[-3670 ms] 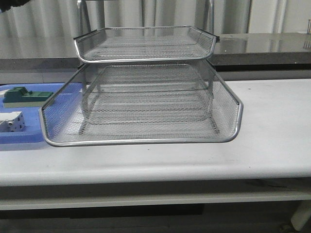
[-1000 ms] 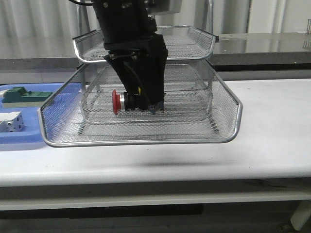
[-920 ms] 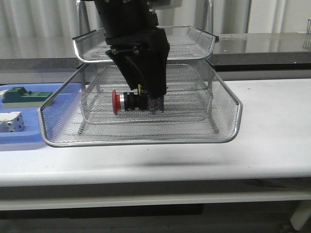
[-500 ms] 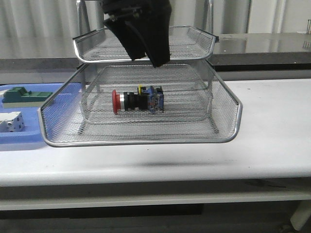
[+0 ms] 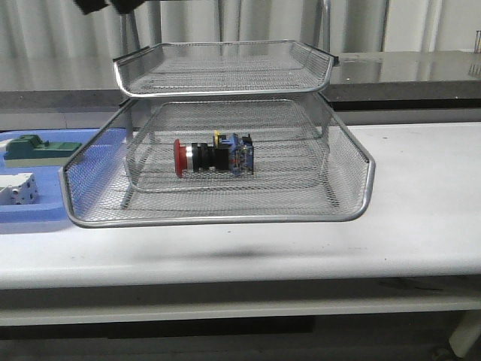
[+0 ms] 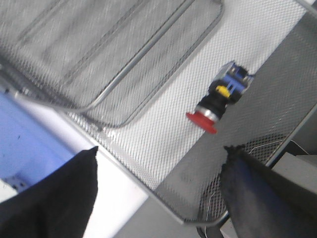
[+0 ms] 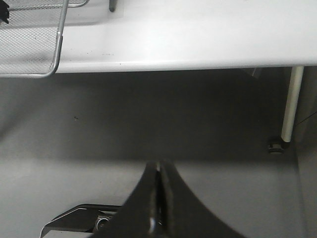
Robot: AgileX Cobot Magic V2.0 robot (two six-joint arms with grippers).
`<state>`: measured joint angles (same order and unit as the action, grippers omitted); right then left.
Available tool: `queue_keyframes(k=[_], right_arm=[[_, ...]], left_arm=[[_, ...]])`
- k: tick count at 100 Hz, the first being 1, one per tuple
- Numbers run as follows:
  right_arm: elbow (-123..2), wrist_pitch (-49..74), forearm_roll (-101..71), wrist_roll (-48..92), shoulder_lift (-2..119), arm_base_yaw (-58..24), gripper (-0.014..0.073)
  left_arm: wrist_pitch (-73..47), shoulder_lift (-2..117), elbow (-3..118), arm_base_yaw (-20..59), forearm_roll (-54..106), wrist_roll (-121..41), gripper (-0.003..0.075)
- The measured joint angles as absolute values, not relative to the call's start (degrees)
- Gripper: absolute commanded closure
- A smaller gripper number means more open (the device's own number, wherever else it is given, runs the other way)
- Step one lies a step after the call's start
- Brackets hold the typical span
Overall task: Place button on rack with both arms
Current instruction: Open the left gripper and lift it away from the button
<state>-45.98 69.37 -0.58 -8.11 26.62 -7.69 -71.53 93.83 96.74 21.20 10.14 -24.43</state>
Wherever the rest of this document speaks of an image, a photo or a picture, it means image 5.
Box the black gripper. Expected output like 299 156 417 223
74 0 145 15

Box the red emergency stop button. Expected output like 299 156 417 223
173 130 255 177

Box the green terminal block module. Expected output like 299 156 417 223
4 134 82 168

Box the blue plastic tray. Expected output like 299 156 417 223
0 128 129 225

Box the white circuit breaker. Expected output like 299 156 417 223
1 173 38 205

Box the grey stone counter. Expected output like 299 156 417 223
1 51 480 131

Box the white table leg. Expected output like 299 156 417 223
449 310 481 358

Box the silver metal rack frame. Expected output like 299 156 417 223
119 0 341 210

